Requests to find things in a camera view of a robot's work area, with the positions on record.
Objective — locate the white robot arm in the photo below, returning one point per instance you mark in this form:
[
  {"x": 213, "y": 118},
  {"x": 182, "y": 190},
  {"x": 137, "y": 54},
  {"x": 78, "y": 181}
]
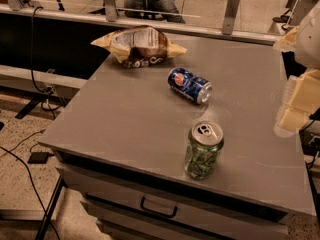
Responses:
[{"x": 307, "y": 52}]

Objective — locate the green soda can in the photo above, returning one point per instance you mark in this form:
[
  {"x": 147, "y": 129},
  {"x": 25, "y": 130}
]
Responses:
[{"x": 205, "y": 142}]

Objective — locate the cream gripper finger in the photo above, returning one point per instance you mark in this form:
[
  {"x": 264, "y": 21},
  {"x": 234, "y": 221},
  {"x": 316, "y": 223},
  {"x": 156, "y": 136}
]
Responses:
[
  {"x": 287, "y": 43},
  {"x": 301, "y": 99}
]

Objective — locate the blue pepsi can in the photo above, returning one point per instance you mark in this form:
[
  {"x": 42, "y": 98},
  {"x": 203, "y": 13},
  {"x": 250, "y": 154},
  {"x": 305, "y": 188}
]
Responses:
[{"x": 189, "y": 85}]

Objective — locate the seated person legs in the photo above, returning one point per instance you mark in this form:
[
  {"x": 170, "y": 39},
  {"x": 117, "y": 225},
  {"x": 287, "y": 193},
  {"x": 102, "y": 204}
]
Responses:
[{"x": 168, "y": 9}]

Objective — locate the grey drawer cabinet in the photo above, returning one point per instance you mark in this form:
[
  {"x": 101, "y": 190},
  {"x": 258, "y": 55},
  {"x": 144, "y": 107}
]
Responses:
[{"x": 124, "y": 136}]

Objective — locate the metal railing frame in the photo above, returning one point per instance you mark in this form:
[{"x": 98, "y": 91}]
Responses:
[{"x": 238, "y": 20}]

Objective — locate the black drawer handle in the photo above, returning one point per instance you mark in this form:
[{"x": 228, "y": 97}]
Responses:
[{"x": 159, "y": 209}]

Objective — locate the crumpled chip bag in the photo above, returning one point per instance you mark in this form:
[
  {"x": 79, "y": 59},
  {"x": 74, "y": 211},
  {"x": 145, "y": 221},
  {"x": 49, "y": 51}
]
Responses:
[{"x": 140, "y": 46}]

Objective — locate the black power adapter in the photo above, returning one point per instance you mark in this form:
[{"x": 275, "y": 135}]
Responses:
[{"x": 38, "y": 158}]

